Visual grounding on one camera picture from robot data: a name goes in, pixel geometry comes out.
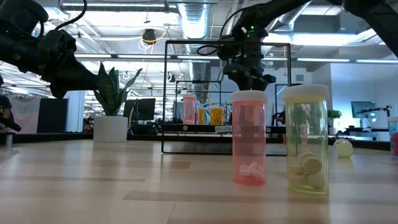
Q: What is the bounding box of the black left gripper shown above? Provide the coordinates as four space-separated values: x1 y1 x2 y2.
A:
14 46 101 100

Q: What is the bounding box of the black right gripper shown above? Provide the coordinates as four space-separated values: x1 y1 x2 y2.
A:
223 54 277 91

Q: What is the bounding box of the amber pill bottle white cap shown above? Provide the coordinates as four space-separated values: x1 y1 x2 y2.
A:
210 106 225 126

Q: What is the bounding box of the pink pill bottle white cap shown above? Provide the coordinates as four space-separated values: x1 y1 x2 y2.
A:
229 90 269 186
182 93 197 125

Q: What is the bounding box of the red bottle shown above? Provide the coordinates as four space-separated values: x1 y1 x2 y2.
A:
387 116 398 160

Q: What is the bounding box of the black jointed stand arm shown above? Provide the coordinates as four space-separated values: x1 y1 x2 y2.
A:
357 105 393 131

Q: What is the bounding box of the black-framed wooden shelf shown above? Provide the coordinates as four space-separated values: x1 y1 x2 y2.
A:
161 39 292 156

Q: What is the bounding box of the white pillar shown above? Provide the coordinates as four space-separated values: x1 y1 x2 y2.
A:
63 90 85 133

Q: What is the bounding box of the black partition panel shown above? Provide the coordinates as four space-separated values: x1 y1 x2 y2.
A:
37 98 68 134

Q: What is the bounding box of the pale hanging cloth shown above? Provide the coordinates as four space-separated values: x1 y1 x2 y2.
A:
9 96 41 134

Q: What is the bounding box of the snake plant in white pot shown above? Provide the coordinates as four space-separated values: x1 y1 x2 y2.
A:
93 62 144 143

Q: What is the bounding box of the black computer monitor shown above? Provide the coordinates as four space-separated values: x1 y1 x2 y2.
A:
136 98 156 121
123 99 138 121

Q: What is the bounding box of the wide bright ceiling light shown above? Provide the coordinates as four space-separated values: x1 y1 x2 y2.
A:
262 29 385 47

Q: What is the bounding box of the long ceiling light strip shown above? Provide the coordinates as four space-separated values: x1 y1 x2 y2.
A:
74 53 233 61

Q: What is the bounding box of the person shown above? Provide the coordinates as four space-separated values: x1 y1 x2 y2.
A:
0 95 14 125

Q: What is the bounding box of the yellow-green pill bottle white cap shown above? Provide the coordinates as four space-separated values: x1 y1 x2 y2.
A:
282 84 330 195

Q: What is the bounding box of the small green potted plant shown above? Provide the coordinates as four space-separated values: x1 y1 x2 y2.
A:
328 109 342 136

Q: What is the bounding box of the bluish lit monitor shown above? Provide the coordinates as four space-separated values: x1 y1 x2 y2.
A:
351 101 376 118

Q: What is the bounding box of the pale yellow-green round object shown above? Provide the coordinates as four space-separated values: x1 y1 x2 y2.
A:
333 138 354 159

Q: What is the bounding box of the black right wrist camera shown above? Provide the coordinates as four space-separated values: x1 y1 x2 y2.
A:
217 43 241 62

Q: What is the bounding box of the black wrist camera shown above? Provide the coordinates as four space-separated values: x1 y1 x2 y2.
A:
217 43 241 62
37 29 78 62

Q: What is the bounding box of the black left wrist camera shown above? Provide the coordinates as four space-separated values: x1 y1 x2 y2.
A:
37 29 78 62

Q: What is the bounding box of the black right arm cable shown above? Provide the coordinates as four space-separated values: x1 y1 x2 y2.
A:
196 6 249 57

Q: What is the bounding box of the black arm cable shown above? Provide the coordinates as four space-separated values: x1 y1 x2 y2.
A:
196 6 249 57
54 0 88 32

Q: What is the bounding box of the black aluminium rail frame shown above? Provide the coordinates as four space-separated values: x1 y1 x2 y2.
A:
0 132 392 152

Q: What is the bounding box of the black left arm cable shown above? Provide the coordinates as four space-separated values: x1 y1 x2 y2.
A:
54 0 88 32

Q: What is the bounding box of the silver spiral ceiling duct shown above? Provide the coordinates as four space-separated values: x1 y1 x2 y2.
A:
177 0 214 103
248 0 313 58

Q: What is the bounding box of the black ceiling device yellow cable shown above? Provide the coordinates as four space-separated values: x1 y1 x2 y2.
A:
141 27 169 44

